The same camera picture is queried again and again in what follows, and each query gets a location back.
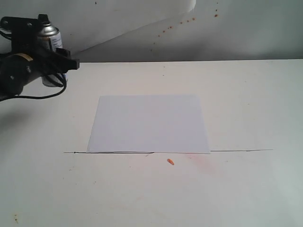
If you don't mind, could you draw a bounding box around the black cable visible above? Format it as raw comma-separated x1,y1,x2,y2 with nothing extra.
16,72,67,99

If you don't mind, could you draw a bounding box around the silver spray can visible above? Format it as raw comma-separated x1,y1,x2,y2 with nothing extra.
37,14,63,87

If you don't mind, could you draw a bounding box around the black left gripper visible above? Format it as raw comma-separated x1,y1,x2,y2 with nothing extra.
0,17,79,101

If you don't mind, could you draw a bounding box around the white paper sheet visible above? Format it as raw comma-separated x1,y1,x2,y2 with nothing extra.
88,95,210,154

